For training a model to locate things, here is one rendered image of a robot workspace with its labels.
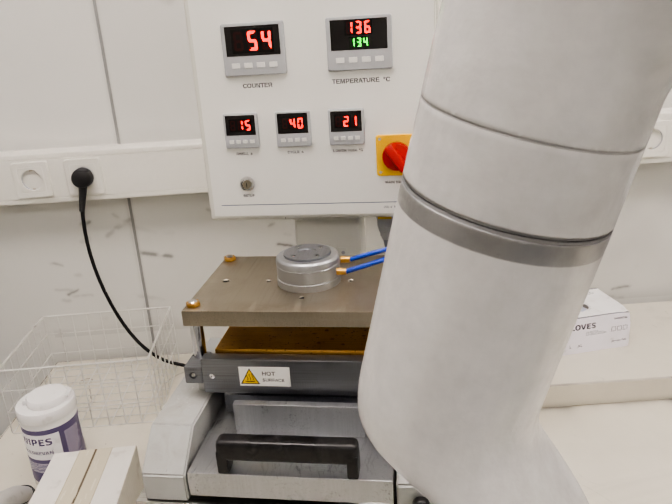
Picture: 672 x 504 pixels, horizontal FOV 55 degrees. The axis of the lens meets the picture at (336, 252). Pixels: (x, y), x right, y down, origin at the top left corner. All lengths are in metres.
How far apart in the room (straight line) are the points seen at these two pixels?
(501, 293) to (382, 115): 0.63
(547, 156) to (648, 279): 1.34
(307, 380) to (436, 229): 0.51
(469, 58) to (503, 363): 0.12
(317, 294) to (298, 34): 0.34
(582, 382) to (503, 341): 0.96
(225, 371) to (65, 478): 0.34
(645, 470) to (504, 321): 0.87
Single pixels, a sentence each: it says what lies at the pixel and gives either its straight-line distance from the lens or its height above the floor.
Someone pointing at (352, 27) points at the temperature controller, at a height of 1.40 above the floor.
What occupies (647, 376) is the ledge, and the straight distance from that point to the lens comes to 1.27.
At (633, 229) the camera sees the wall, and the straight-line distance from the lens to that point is 1.50.
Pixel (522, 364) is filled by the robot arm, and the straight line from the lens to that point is 0.28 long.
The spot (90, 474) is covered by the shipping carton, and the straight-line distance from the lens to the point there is 1.01.
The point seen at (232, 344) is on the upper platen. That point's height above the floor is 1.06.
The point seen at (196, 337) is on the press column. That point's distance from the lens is 0.78.
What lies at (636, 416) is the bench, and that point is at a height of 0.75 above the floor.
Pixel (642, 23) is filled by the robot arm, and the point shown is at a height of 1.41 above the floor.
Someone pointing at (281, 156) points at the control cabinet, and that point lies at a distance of 0.90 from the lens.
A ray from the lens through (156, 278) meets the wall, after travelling 1.42.
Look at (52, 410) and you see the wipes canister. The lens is 1.08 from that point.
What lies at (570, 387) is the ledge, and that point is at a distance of 1.21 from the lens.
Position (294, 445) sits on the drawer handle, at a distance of 0.69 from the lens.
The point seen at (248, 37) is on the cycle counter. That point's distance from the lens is 0.88.
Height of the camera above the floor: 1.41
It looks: 20 degrees down
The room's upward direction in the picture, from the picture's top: 4 degrees counter-clockwise
